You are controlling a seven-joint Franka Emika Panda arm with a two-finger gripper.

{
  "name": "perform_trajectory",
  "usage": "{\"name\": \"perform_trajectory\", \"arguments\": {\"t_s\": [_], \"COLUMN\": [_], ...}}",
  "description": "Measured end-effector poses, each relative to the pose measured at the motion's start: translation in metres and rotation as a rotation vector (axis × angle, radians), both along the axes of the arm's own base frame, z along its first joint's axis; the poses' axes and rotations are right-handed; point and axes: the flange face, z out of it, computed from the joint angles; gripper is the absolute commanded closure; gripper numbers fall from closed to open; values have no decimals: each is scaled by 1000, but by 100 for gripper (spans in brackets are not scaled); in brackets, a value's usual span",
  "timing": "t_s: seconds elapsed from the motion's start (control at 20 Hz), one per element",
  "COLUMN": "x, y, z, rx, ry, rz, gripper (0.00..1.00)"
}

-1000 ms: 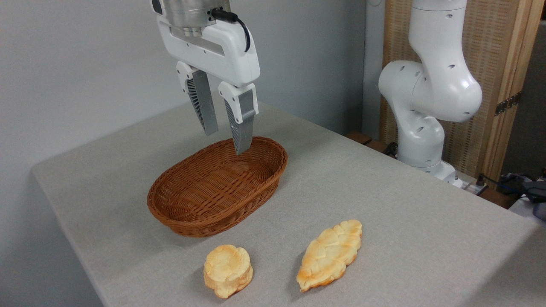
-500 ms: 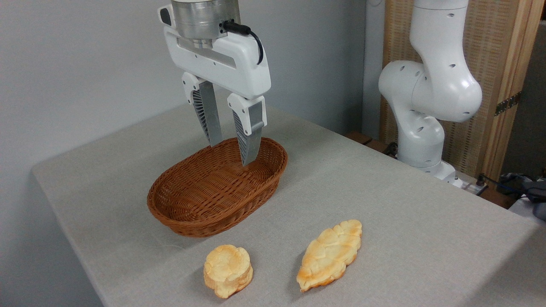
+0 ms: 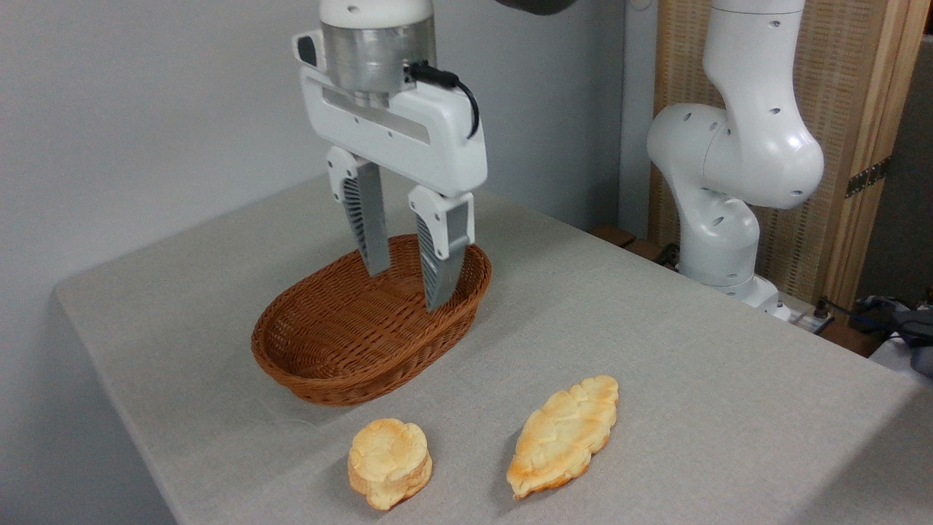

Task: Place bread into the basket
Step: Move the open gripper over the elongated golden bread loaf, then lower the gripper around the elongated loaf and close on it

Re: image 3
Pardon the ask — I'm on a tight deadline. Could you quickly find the dark grey device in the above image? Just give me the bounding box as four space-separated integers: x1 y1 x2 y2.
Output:
892 309 933 378

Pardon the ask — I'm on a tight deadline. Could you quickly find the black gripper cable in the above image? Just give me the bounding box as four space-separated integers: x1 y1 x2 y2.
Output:
405 61 481 140

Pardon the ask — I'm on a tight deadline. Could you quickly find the long braided golden bread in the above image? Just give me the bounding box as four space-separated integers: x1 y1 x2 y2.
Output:
507 375 620 501

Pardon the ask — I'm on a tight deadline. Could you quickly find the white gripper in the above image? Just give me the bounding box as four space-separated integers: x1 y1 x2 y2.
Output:
292 29 489 313

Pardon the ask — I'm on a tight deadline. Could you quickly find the blue cable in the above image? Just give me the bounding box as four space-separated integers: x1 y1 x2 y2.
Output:
851 295 906 333

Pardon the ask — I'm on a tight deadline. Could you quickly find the grey tablecloth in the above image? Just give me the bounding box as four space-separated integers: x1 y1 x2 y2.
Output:
55 171 933 525

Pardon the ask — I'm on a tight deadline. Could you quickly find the round golden bread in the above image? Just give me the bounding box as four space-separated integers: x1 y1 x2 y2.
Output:
347 418 434 511

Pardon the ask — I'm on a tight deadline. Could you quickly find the dark metal screen hinge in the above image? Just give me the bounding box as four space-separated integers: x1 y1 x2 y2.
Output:
845 156 891 199

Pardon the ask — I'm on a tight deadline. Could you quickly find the brown wicker oval basket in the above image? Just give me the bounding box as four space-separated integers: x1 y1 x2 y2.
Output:
251 233 493 407

